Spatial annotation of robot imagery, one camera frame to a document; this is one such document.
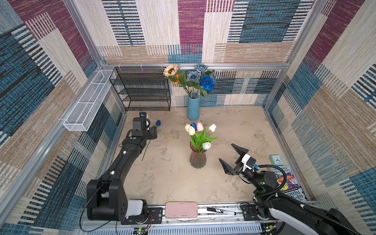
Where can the white wire mesh basket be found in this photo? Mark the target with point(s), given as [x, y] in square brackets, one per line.
[85, 110]

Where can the yellow tulip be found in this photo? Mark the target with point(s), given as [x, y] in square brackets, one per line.
[193, 136]

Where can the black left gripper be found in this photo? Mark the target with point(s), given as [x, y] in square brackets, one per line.
[152, 132]

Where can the pink case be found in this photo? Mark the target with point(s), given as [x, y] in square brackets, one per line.
[181, 210]

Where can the dark red glass vase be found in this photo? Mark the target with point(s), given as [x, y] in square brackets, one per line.
[197, 159]

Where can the black marker pen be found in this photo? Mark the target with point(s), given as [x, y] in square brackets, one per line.
[222, 211]

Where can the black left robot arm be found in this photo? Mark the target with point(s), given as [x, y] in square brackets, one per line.
[106, 197]

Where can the orange marigold flower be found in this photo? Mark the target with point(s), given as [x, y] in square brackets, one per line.
[175, 80]

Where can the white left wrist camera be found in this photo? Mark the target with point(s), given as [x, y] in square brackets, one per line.
[143, 114]

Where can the pink tulip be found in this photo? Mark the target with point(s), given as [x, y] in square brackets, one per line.
[199, 129]

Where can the cream white tulip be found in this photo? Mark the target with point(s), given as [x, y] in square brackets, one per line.
[187, 127]

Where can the pale white tulip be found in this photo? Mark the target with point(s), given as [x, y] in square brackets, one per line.
[205, 146]

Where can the small teal clock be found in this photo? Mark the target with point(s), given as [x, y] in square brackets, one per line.
[277, 160]

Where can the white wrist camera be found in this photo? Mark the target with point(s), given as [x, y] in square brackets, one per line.
[143, 114]
[249, 163]

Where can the black mesh shelf rack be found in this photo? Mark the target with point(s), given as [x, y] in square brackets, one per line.
[142, 88]

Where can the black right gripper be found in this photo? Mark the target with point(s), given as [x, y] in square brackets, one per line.
[228, 170]

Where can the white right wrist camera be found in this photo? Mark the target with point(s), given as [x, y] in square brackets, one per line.
[249, 163]

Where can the colourful book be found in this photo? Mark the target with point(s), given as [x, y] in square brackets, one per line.
[292, 187]

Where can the light blue ceramic vase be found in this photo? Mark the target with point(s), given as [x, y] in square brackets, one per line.
[193, 110]

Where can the blue rose bouquet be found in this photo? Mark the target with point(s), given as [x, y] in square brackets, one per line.
[194, 76]

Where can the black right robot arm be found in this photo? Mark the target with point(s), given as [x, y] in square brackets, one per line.
[269, 200]

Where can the cream sunflower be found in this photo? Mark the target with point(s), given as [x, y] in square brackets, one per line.
[172, 70]

